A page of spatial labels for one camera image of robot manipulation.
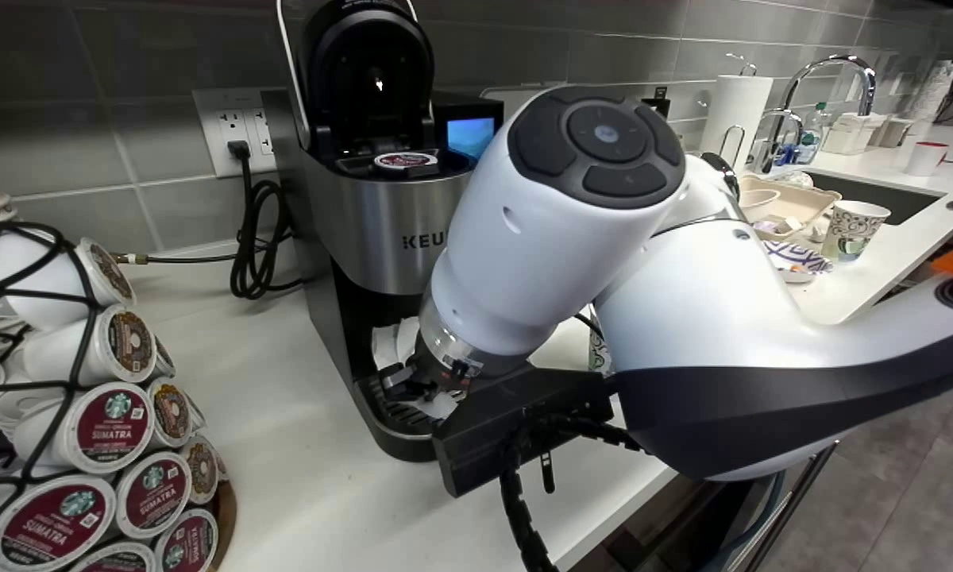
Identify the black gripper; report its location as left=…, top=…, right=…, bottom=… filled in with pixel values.
left=409, top=301, right=527, bottom=398

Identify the white paper napkin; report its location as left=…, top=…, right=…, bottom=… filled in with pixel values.
left=373, top=319, right=421, bottom=372

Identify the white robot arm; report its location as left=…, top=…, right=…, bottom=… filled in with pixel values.
left=416, top=89, right=953, bottom=481

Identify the black Keurig coffee maker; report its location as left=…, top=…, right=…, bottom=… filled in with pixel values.
left=268, top=0, right=506, bottom=461

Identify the white paper towel roll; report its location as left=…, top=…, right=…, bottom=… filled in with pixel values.
left=699, top=73, right=773, bottom=169

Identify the patterned paper cup upright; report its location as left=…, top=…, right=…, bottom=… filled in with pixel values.
left=824, top=200, right=889, bottom=259

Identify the chrome sink faucet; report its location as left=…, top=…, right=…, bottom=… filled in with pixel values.
left=759, top=55, right=881, bottom=171

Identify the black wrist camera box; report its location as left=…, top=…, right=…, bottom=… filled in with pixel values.
left=432, top=370, right=615, bottom=495

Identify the black coffee maker cord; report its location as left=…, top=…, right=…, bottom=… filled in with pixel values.
left=116, top=138, right=301, bottom=301

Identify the white wall outlet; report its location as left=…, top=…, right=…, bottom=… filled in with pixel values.
left=194, top=89, right=277, bottom=174

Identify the wire K-cup pod carousel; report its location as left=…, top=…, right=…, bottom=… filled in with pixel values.
left=0, top=222, right=232, bottom=572

